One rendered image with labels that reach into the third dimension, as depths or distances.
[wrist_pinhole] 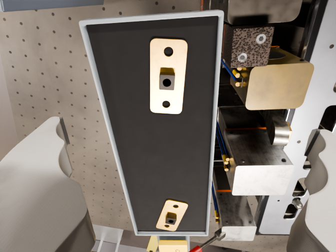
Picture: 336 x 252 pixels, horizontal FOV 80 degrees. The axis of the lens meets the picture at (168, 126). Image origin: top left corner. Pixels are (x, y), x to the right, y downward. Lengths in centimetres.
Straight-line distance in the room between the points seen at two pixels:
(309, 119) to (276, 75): 20
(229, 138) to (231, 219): 27
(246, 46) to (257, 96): 9
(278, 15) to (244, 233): 53
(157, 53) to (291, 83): 22
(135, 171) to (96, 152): 65
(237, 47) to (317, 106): 27
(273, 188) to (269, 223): 32
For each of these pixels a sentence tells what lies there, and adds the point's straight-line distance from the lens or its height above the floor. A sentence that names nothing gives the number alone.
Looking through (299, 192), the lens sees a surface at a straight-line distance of 69.
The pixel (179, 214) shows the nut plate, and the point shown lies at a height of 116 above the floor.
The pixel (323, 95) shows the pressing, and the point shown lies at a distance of 50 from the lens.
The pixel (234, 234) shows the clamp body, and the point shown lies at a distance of 66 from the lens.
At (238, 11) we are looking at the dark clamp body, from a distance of 31.
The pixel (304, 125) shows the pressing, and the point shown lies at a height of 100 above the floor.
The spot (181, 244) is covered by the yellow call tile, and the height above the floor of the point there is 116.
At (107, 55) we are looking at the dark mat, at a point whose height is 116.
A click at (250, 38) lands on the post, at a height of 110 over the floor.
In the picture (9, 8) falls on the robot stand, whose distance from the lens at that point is 36.
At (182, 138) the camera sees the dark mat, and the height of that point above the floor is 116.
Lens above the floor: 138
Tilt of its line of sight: 58 degrees down
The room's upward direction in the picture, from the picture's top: 175 degrees counter-clockwise
